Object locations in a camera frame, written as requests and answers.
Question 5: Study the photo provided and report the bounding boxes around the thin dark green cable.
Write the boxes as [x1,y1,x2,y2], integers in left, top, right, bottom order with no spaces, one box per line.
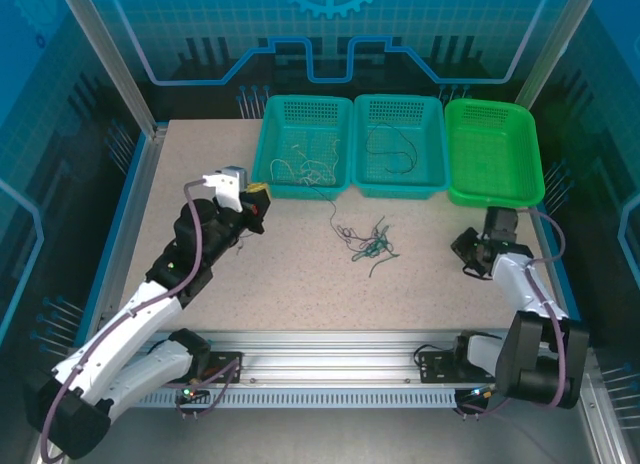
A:
[368,253,401,278]
[350,214,396,263]

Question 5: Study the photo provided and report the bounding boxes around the thin black cable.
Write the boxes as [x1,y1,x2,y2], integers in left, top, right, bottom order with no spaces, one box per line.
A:
[364,122,419,176]

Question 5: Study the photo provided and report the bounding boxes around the teal plastic perforated basket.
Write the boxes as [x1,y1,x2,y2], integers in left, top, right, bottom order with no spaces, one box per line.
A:
[250,94,354,202]
[352,94,451,202]

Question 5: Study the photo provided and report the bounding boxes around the green plastic perforated basket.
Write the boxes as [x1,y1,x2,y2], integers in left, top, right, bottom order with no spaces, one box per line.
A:
[444,97,546,213]

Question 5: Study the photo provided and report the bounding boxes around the small board with green light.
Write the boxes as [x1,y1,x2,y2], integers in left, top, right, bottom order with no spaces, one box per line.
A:
[174,383,211,405]
[457,386,496,408]

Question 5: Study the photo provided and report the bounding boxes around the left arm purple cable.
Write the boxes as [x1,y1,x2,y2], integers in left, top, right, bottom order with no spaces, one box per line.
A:
[39,180,242,461]

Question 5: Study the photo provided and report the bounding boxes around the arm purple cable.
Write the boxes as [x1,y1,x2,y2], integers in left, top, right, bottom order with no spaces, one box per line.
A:
[39,180,242,461]
[457,207,569,420]

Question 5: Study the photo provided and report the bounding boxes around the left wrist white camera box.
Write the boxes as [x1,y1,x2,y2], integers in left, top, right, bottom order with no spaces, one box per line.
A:
[202,164,250,214]

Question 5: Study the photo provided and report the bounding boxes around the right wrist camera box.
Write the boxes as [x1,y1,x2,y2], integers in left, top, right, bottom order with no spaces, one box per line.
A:
[482,207,521,243]

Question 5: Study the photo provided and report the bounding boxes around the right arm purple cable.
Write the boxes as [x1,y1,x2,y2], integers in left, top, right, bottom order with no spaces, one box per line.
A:
[457,207,569,420]

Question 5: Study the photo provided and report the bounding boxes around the black base cable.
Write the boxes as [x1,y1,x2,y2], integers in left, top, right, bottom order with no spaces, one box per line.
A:
[413,341,464,373]

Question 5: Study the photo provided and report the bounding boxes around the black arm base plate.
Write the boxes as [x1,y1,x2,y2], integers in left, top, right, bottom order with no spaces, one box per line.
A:
[152,351,245,385]
[415,350,507,385]

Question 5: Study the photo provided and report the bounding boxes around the aluminium rail beam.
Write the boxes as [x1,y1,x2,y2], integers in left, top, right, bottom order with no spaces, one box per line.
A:
[67,328,596,388]

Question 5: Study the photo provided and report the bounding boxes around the slotted grey cable duct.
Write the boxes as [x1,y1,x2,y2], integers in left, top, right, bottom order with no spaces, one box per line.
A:
[79,389,459,410]

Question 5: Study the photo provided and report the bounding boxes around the aluminium frame post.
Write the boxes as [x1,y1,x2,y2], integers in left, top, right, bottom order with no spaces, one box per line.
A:
[57,0,169,140]
[514,0,604,108]

